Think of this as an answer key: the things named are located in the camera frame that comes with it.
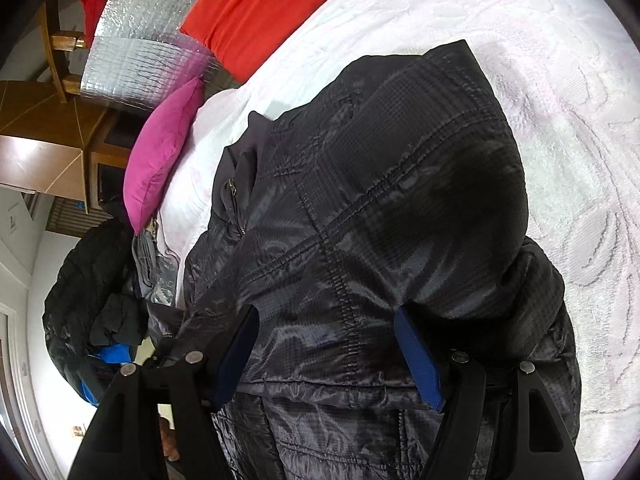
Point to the blue cloth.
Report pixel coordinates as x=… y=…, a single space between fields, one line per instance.
x=112 y=355

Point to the black quilted hooded jacket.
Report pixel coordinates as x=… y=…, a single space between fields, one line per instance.
x=375 y=185

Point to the white textured bed blanket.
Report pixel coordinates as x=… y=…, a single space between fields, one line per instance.
x=550 y=110

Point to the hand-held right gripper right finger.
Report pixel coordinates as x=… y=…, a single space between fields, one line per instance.
x=419 y=355

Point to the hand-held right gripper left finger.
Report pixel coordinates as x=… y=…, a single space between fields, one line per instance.
x=234 y=355

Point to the wooden chair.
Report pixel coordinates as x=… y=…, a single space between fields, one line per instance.
x=55 y=40

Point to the large red pillow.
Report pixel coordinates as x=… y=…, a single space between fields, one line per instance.
x=260 y=15

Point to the silver foil insulation sheet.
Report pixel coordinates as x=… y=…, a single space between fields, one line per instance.
x=135 y=60

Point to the grey cloth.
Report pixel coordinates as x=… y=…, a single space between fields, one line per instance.
x=155 y=275

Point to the wooden cabinet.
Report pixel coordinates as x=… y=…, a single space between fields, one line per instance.
x=40 y=150

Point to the black puffer jacket pile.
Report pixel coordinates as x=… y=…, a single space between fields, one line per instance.
x=85 y=280

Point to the pink pillow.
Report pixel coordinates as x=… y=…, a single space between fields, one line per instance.
x=160 y=160

